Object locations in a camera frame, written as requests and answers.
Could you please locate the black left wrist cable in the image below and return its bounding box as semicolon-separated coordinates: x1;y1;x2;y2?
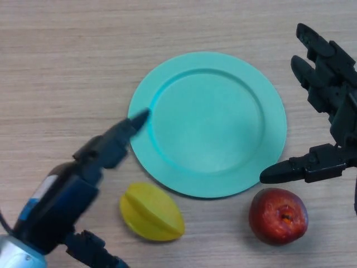
0;206;13;237

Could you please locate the teal round plate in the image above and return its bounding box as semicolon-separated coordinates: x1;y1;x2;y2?
127;51;287;199

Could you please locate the red apple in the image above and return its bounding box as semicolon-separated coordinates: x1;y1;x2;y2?
248;188;309;246

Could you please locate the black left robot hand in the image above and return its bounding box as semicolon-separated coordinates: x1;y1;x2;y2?
12;108;129;268

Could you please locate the yellow starfruit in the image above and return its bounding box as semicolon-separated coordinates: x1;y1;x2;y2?
119;181;185;242

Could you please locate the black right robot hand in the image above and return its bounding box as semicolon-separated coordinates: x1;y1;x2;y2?
259;23;357;185

